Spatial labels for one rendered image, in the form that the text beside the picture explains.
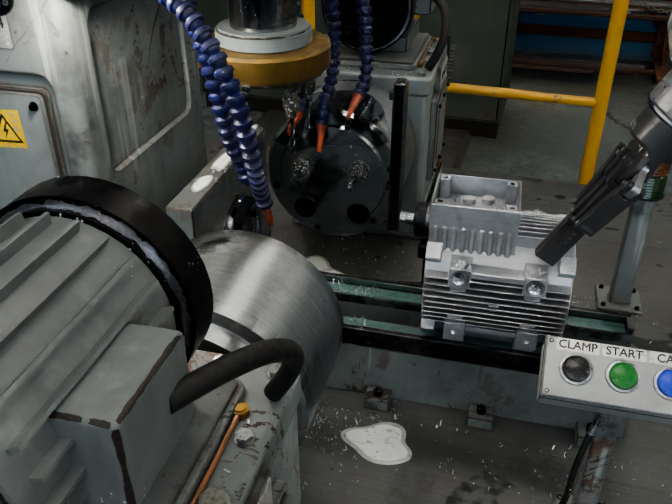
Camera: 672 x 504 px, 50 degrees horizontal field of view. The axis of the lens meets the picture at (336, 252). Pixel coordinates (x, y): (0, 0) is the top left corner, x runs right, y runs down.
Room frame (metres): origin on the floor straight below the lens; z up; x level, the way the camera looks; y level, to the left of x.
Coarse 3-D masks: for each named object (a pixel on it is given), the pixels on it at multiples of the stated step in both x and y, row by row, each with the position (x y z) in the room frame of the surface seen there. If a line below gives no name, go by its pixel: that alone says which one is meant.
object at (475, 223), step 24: (456, 192) 0.95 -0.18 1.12; (480, 192) 0.95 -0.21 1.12; (504, 192) 0.94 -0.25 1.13; (432, 216) 0.87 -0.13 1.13; (456, 216) 0.86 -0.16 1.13; (480, 216) 0.85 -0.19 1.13; (504, 216) 0.85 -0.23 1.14; (432, 240) 0.87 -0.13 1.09; (456, 240) 0.86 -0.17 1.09; (480, 240) 0.85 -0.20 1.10; (504, 240) 0.85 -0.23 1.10
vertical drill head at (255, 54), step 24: (240, 0) 0.94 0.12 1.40; (264, 0) 0.93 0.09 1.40; (288, 0) 0.95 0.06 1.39; (240, 24) 0.94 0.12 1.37; (264, 24) 0.93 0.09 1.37; (288, 24) 0.95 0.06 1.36; (240, 48) 0.92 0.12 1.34; (264, 48) 0.91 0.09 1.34; (288, 48) 0.93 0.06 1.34; (312, 48) 0.94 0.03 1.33; (240, 72) 0.89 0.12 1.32; (264, 72) 0.89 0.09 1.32; (288, 72) 0.90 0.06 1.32; (312, 72) 0.92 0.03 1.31; (288, 96) 0.92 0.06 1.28; (312, 96) 1.00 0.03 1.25
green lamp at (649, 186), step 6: (648, 180) 1.10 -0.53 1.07; (654, 180) 1.10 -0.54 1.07; (660, 180) 1.10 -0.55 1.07; (666, 180) 1.11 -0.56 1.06; (642, 186) 1.10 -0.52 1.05; (648, 186) 1.10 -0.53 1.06; (654, 186) 1.10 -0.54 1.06; (660, 186) 1.10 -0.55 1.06; (648, 192) 1.10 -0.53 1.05; (654, 192) 1.10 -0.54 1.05; (660, 192) 1.10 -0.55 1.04; (648, 198) 1.10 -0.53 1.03; (654, 198) 1.10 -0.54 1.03
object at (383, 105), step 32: (384, 96) 1.29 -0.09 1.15; (352, 128) 1.16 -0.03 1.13; (384, 128) 1.18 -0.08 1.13; (288, 160) 1.19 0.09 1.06; (320, 160) 1.17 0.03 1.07; (352, 160) 1.16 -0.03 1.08; (384, 160) 1.15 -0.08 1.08; (288, 192) 1.19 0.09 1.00; (320, 192) 1.18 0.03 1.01; (352, 192) 1.16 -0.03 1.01; (384, 192) 1.15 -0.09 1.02; (320, 224) 1.18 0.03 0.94; (352, 224) 1.16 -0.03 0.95
